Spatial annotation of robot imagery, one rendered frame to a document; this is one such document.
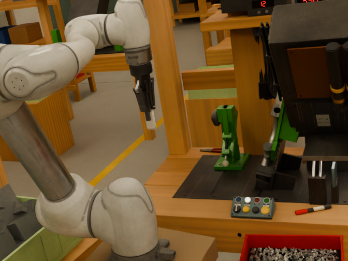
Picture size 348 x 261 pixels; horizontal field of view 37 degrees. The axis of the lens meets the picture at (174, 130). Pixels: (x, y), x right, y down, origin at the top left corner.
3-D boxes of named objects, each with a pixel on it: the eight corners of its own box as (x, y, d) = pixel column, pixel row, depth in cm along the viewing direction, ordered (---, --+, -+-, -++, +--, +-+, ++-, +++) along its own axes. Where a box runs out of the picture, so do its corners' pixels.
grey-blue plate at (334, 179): (337, 203, 187) (335, 168, 183) (331, 203, 188) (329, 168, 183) (339, 191, 196) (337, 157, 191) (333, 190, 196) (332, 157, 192)
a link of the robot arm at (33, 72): (75, 36, 122) (26, 37, 127) (32, 54, 106) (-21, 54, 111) (83, 89, 127) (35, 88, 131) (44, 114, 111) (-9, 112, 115)
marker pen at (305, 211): (330, 206, 186) (329, 203, 186) (331, 208, 185) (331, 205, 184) (294, 213, 185) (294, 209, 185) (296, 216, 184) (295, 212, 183)
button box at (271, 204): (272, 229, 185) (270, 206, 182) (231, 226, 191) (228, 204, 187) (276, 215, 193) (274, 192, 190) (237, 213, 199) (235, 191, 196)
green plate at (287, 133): (293, 155, 196) (304, 104, 186) (272, 150, 198) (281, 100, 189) (297, 143, 206) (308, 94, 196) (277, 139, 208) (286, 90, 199)
